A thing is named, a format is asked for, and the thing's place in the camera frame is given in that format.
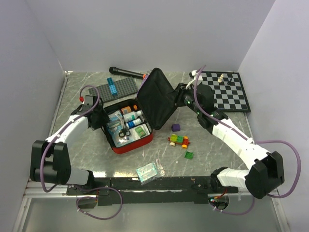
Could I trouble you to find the black handled scissors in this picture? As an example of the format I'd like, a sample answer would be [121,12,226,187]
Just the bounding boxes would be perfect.
[118,122,131,138]

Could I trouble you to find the green curved toy brick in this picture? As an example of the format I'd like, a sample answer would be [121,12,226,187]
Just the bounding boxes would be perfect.
[184,151,194,160]

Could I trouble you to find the purple toy block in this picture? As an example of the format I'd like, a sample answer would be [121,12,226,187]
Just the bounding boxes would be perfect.
[171,124,181,132]

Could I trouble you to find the black white chessboard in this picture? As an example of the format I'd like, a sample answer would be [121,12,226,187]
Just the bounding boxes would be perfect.
[201,71,251,113]

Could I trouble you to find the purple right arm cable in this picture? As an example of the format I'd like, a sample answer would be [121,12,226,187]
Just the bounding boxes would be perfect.
[194,64,302,215]

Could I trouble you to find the black microphone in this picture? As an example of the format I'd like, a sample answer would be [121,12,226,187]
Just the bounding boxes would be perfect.
[109,67,145,79]

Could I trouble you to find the black chess piece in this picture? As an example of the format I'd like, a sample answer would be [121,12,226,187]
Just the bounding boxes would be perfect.
[227,78,233,85]

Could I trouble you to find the white chess piece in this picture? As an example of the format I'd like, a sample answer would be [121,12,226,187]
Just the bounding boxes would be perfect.
[217,74,224,83]

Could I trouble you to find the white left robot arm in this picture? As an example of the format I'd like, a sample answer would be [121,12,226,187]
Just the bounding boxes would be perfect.
[30,95,109,194]

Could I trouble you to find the brown bottle orange cap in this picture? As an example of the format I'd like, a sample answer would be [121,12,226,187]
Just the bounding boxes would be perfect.
[120,105,138,115]

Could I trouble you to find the red medicine kit case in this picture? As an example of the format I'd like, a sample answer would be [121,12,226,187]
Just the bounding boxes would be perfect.
[104,68,178,154]

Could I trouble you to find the grey brick baseplate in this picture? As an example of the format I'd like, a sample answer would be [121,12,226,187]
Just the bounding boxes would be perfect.
[96,77,138,103]

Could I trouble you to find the blue white bandage roll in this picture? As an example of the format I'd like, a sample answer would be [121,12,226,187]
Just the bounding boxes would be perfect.
[126,118,143,129]

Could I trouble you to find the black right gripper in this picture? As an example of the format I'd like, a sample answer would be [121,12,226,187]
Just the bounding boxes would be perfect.
[165,83,202,115]

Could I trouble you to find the blue toy bricks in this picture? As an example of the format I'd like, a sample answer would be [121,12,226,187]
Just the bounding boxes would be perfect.
[107,77,118,96]

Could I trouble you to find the white plastic medicine bottle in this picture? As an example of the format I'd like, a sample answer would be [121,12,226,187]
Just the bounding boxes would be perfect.
[123,110,143,122]

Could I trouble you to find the green wind oil packet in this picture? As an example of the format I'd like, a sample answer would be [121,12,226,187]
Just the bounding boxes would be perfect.
[135,126,146,138]

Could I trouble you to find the toy brick car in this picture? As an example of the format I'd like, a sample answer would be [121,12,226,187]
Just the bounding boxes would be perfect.
[168,134,190,149]

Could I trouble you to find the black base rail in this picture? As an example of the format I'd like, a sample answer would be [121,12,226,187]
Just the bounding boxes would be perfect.
[66,176,239,206]

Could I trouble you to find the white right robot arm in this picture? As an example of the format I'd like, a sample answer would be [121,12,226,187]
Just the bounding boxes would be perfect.
[174,83,284,199]

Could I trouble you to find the purple glitter toy microphone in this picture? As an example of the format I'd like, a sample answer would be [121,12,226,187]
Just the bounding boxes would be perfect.
[141,70,152,85]

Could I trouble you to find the bag of alcohol wipes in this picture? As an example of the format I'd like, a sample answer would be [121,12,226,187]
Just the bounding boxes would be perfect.
[107,110,125,129]

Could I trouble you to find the blue cotton swab pouch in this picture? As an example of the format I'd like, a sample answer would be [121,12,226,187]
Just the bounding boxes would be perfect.
[108,126,133,147]

